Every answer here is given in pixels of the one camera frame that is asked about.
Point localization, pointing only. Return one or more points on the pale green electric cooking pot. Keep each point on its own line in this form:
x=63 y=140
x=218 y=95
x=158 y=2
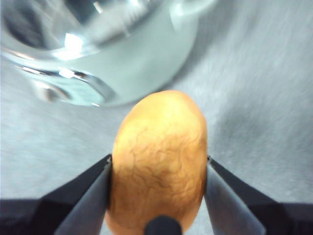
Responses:
x=146 y=63

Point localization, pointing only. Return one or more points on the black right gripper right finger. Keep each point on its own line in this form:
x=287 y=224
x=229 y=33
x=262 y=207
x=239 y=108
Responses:
x=239 y=210

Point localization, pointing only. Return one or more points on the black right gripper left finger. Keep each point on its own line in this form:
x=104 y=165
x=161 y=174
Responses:
x=73 y=210

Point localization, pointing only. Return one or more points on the brown potato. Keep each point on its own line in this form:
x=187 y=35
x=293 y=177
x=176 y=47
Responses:
x=159 y=156

